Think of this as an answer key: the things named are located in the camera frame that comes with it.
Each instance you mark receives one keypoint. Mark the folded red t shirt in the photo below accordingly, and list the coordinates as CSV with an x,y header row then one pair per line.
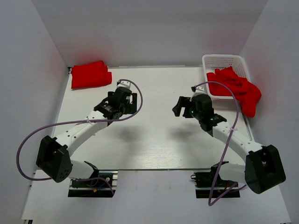
x,y
90,75

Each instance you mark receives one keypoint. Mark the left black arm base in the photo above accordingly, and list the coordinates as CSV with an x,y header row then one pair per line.
x,y
95,188

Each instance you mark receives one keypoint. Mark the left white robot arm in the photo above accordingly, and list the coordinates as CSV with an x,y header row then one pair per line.
x,y
54,156

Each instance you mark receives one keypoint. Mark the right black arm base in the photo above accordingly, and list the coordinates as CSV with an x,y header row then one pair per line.
x,y
217,186

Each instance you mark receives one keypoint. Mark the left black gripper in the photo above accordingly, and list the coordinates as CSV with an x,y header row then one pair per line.
x,y
131,108

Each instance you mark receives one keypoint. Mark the red t shirts in basket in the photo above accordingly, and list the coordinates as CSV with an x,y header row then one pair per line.
x,y
225,81

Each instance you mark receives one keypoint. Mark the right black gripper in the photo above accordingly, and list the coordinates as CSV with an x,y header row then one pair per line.
x,y
183,102

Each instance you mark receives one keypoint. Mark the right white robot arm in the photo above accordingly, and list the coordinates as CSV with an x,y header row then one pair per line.
x,y
263,168

